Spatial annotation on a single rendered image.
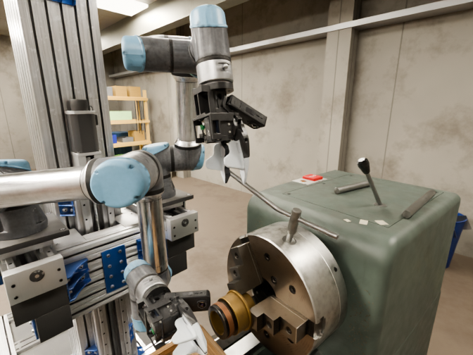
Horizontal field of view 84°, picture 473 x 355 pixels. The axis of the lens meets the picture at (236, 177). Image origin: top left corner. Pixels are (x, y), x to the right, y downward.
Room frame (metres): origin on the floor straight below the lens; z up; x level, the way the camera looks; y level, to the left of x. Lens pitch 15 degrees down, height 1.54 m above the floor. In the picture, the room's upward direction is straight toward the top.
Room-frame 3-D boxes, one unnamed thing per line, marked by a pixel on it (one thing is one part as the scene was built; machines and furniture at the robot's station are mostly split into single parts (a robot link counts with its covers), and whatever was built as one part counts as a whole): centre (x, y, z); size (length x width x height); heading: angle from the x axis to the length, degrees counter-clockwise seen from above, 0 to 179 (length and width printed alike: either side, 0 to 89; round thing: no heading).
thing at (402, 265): (0.87, -0.41, 1.06); 0.59 x 0.48 x 0.39; 129
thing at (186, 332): (0.44, 0.10, 1.09); 0.09 x 0.06 x 0.03; 39
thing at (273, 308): (0.49, -0.11, 1.08); 0.12 x 0.11 x 0.05; 39
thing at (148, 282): (0.58, 0.22, 1.08); 0.08 x 0.05 x 0.08; 129
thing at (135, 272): (0.65, 0.27, 1.07); 0.11 x 0.08 x 0.09; 39
